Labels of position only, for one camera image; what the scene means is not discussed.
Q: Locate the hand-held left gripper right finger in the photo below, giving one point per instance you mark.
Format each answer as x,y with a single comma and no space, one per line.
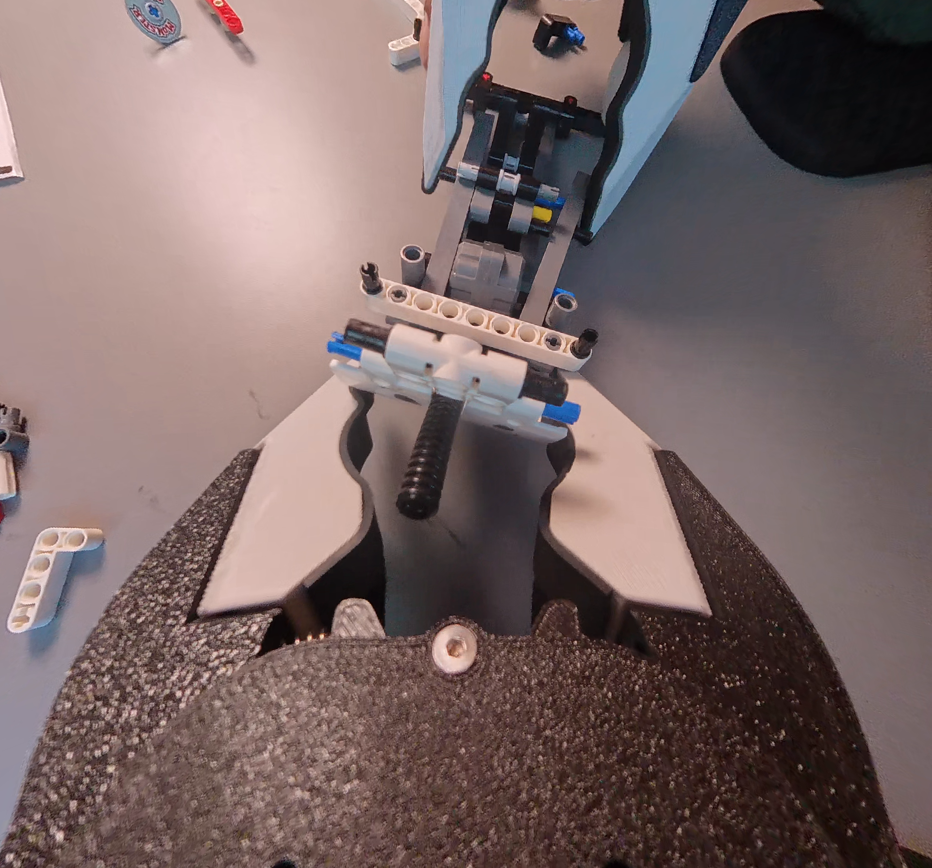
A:
626,519

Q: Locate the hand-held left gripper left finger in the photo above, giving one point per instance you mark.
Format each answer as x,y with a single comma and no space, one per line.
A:
284,519

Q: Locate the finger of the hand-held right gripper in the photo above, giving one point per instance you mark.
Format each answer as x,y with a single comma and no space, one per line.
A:
459,53
663,53

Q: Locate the white brick hood panel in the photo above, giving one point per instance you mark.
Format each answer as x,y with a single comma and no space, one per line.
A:
401,9

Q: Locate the toy brick model car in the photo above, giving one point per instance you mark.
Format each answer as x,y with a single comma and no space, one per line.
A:
481,329

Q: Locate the small black blue connector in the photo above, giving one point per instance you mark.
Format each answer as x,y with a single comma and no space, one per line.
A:
557,35

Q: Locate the white angled brick piece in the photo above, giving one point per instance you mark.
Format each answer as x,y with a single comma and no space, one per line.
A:
51,577

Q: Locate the pile of small brick pieces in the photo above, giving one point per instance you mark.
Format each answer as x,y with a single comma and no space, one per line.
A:
12,446

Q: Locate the round grey disc piece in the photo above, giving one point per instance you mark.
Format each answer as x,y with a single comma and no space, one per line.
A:
153,12

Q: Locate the sticker sheet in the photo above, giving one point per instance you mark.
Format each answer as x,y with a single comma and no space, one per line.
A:
9,133

